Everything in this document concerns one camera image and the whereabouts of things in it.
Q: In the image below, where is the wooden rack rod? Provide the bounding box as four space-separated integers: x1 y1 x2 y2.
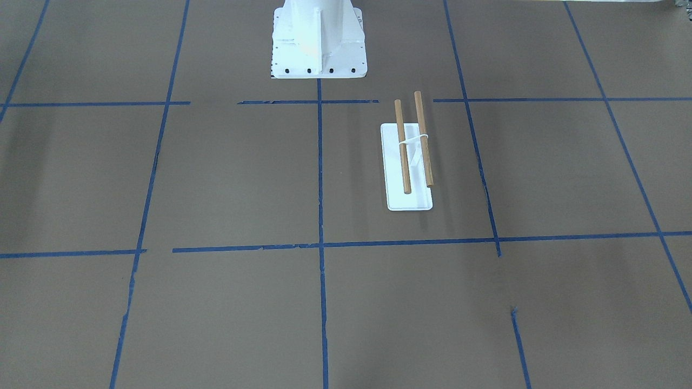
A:
414 90 435 188
394 99 412 195

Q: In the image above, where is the white towel rack base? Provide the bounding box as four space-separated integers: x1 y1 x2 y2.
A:
380 123 433 211

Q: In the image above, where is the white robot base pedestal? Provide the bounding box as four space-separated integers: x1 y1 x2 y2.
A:
270 1 368 79

